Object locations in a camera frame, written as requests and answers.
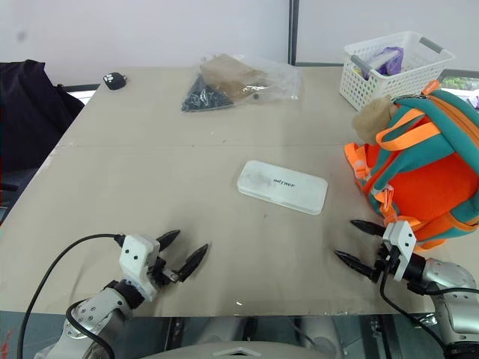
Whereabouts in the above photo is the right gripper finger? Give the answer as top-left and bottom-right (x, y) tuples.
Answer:
(349, 219), (388, 238)
(333, 249), (376, 280)

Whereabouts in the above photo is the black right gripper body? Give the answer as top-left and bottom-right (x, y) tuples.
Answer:
(368, 240), (400, 284)

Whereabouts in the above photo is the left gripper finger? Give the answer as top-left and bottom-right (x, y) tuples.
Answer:
(156, 229), (182, 251)
(175, 243), (210, 284)

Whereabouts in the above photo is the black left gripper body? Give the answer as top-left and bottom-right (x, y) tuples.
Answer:
(148, 250), (185, 289)

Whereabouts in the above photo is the orange and teal backpack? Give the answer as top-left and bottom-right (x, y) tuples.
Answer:
(344, 79), (479, 253)

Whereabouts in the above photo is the white rectangular case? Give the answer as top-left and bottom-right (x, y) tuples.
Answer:
(236, 159), (329, 216)

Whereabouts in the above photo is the grey rounded body shell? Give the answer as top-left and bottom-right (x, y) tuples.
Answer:
(144, 316), (338, 359)

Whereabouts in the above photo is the tan plush toy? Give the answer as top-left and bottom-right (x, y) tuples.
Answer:
(353, 96), (398, 146)

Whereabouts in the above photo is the white plastic lattice basket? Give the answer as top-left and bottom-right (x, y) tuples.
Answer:
(338, 31), (457, 112)

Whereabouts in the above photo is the pile of black screws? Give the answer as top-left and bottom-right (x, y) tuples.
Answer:
(181, 73), (236, 113)

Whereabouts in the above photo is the small black key fob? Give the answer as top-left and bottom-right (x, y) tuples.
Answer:
(103, 71), (129, 91)

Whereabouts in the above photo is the purple packet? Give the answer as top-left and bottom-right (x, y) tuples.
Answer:
(368, 46), (406, 76)

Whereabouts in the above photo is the clear plastic bag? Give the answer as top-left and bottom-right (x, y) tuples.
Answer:
(180, 53), (302, 114)

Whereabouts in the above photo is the brown paper packet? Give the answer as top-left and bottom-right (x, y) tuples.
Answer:
(199, 54), (269, 104)

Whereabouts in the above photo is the black cloth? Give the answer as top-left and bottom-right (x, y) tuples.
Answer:
(0, 58), (86, 210)

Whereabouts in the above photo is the dark vertical partition strip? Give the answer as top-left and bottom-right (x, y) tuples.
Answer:
(287, 0), (299, 67)

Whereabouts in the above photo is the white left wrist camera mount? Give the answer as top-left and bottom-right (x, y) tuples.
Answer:
(118, 234), (162, 302)

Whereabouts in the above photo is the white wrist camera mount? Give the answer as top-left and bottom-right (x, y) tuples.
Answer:
(118, 234), (162, 302)
(382, 220), (418, 282)

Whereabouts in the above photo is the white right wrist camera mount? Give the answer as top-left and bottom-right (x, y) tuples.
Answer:
(382, 220), (418, 282)

